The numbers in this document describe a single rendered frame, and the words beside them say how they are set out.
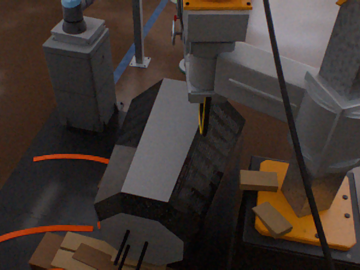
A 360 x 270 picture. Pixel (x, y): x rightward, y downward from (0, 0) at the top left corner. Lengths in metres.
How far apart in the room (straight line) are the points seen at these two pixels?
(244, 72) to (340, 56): 0.41
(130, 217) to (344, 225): 1.08
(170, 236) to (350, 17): 1.31
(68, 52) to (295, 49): 2.75
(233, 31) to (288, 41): 3.35
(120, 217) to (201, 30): 1.03
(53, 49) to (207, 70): 1.63
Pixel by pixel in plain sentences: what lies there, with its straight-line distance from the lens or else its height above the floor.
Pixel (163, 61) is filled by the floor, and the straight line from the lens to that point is 4.46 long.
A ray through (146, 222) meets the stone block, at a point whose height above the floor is 0.78.
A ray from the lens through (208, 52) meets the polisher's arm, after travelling 1.83.
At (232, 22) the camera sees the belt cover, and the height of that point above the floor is 1.70.
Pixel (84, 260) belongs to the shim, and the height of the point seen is 0.24.
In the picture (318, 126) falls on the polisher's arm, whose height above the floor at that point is 1.42.
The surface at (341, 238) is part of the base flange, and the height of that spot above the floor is 0.78.
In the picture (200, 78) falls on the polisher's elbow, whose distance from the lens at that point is 1.92.
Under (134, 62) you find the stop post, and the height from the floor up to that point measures 0.01.
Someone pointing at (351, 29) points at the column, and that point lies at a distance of 1.55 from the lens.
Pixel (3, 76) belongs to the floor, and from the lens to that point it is 4.56.
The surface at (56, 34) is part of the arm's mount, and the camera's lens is 3.26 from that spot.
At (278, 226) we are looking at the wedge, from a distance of 2.06.
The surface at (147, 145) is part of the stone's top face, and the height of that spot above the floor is 0.87.
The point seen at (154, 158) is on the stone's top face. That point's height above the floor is 0.87.
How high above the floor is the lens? 2.50
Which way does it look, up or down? 44 degrees down
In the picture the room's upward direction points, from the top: 1 degrees clockwise
